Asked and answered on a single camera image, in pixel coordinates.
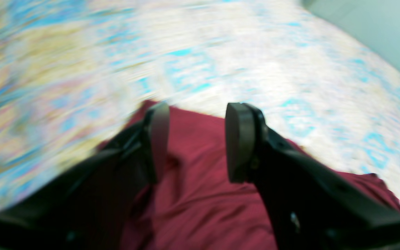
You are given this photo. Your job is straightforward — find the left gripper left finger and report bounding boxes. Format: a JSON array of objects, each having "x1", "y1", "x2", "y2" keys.
[{"x1": 0, "y1": 103, "x2": 170, "y2": 250}]

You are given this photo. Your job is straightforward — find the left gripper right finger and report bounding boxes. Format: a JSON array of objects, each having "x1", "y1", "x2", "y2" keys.
[{"x1": 225, "y1": 103, "x2": 400, "y2": 250}]

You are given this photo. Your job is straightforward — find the patterned tablecloth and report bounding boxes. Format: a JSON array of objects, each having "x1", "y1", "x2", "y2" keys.
[{"x1": 0, "y1": 0, "x2": 400, "y2": 207}]

